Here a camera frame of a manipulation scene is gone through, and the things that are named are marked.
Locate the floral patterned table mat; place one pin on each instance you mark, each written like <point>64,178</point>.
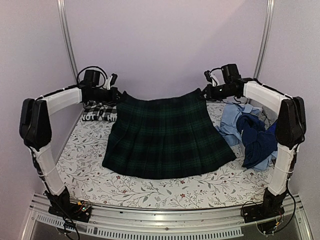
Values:
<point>80,168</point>

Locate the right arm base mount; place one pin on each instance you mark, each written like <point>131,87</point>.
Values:
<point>252,212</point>

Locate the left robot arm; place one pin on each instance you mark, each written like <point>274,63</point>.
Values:
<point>36,131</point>

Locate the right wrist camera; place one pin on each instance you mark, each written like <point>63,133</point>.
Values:
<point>211,78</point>

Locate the dark green plaid garment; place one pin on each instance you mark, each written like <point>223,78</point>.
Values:
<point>168,138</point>

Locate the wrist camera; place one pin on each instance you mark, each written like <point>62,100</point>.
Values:
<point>110,81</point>
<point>211,78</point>

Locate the front aluminium rail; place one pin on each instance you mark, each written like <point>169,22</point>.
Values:
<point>109,222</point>

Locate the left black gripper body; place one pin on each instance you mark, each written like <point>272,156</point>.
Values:
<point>112,97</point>

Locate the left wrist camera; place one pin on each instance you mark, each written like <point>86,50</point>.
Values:
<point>110,81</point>

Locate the grey garment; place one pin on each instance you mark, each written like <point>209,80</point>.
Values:
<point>267,116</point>

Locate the black white checkered shirt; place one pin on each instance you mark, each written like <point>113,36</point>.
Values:
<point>98,111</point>

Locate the right aluminium frame post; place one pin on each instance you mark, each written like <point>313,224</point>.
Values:
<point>265,37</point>

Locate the aluminium frame post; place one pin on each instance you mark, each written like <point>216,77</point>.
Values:
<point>61,6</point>
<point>265,37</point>

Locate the light blue garment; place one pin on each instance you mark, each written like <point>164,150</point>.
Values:
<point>229,132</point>

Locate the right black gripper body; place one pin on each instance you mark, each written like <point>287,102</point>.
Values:
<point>212,94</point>

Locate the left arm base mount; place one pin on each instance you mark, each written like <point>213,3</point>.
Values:
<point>80,211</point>

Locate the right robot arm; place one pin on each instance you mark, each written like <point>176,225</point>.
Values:
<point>290,127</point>

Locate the left aluminium frame post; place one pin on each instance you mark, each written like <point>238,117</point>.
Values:
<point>61,6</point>

